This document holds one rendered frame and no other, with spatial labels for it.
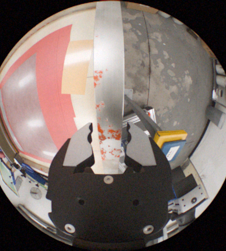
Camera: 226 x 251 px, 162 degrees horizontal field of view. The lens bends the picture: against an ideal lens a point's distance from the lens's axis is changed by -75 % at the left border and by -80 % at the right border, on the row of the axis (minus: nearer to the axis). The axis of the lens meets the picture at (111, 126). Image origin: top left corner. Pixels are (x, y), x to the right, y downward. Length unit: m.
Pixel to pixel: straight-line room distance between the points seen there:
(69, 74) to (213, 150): 3.36
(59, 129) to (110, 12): 0.25
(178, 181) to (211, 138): 2.84
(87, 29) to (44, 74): 0.12
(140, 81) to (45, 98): 1.10
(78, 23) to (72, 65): 0.10
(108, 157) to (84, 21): 0.28
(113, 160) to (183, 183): 0.44
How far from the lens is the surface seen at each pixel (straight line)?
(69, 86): 0.15
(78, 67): 0.15
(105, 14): 0.16
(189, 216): 0.65
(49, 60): 0.19
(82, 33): 0.18
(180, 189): 0.51
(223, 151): 3.21
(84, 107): 0.15
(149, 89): 1.22
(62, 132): 0.20
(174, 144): 0.25
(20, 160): 0.64
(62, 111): 0.18
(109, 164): 0.19
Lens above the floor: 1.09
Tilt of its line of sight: 60 degrees down
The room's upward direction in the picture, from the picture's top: 179 degrees clockwise
